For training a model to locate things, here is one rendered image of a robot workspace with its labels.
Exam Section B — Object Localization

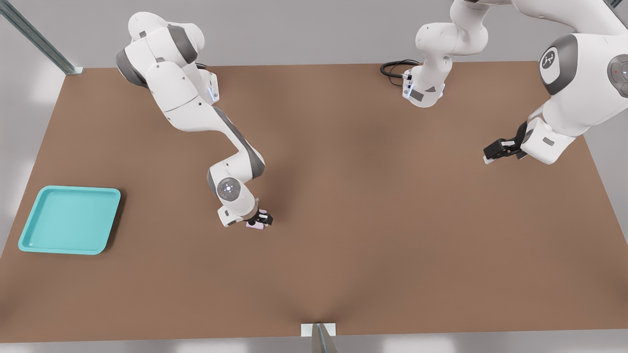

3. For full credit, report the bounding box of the pale blue-green tray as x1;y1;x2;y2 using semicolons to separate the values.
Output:
18;185;121;255

